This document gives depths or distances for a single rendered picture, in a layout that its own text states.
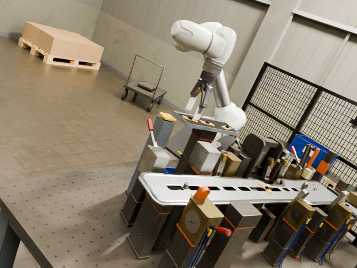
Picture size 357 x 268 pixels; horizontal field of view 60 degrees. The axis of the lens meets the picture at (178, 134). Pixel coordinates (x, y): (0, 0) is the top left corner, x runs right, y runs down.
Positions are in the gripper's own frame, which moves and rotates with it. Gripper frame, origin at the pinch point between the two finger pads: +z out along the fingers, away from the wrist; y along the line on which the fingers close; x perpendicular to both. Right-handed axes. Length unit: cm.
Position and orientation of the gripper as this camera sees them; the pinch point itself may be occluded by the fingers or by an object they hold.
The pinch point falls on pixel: (193, 111)
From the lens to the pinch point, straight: 151.6
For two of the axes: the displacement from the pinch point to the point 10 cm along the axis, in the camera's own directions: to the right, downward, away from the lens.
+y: 2.7, 4.2, -8.6
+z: -3.8, 8.7, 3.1
